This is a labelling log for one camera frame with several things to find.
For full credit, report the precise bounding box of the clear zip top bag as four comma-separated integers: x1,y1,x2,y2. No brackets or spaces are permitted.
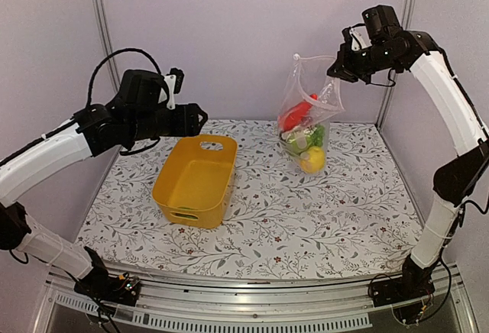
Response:
277,53,345,172

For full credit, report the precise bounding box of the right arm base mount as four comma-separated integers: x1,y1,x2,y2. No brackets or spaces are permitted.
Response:
368,273,435,325

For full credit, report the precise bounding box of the aluminium post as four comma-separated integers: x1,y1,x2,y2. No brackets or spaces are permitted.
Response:
92,0,119,92
375,0,419,128

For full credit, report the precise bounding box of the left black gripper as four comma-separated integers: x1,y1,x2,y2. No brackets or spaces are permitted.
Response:
128,102,208,142

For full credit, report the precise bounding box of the aluminium front rail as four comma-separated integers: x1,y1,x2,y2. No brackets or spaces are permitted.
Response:
33,263,483,332

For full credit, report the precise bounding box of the green toy grapes bunch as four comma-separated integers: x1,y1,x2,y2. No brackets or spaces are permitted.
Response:
310,124,325,147

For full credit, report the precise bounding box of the yellow plastic basket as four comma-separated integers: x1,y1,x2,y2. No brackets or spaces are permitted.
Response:
152,134,238,229

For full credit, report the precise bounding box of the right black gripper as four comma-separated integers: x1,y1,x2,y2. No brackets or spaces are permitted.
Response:
326,41,400,85

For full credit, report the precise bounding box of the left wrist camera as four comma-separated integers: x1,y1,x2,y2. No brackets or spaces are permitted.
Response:
161,67,184,110

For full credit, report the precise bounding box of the green toy cabbage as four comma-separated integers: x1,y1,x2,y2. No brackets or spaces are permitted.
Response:
283,132,311,156

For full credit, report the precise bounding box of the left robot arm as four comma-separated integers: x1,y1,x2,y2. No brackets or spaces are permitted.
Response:
1,68,208,298

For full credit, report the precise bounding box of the floral table cloth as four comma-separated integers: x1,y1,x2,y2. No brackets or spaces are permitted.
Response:
77,120,421,280

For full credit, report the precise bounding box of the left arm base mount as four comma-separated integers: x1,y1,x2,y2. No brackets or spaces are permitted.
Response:
74,270,141,306

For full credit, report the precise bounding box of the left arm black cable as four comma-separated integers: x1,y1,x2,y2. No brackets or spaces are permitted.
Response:
85,47,163,107

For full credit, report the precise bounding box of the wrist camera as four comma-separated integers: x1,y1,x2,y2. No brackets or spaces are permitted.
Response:
161,67,184,110
342,27,368,51

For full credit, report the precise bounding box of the orange toy carrot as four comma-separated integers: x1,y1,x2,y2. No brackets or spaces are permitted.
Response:
278,93,318,132

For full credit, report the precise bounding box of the right aluminium post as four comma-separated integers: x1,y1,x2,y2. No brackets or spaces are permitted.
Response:
375,0,419,128

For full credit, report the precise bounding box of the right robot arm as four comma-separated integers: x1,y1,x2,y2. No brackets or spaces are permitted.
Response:
327,5,488,299

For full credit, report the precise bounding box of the yellow toy lemon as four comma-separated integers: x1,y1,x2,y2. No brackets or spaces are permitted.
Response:
299,146,325,173

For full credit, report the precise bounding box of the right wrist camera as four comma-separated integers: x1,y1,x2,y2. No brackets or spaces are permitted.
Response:
342,27,368,51

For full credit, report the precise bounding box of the left aluminium post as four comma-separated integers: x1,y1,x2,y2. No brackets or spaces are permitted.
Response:
92,0,119,92

